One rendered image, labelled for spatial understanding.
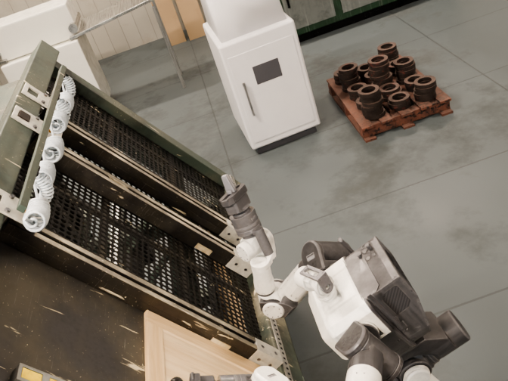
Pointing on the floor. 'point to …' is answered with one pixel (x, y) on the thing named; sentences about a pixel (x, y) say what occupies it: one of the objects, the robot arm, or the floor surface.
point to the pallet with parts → (386, 93)
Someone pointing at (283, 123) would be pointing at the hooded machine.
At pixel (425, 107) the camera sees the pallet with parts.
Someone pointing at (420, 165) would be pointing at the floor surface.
